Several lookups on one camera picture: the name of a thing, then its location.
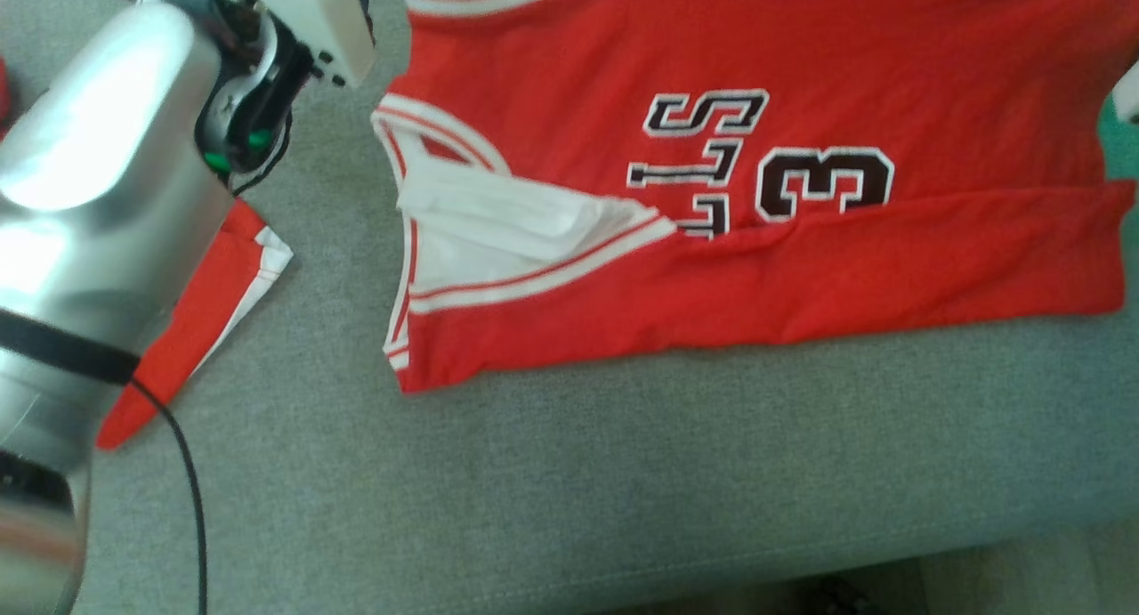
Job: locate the red basketball jersey with lettering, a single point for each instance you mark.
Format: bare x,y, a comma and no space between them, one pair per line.
801,268

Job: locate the red shorts with white trim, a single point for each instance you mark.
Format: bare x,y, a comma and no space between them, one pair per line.
205,321

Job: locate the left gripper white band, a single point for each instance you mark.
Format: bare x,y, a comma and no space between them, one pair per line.
320,19

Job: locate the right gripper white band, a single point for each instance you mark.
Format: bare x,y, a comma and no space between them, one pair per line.
1128,90

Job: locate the wide grey sofa chaise seat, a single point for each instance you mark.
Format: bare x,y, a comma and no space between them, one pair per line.
534,473

